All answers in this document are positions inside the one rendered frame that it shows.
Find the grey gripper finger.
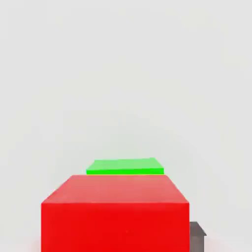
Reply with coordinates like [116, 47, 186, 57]
[189, 221, 207, 252]

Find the small red cube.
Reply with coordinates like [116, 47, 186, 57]
[40, 174, 190, 252]

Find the small green cube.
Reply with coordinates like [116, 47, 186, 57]
[86, 157, 164, 175]

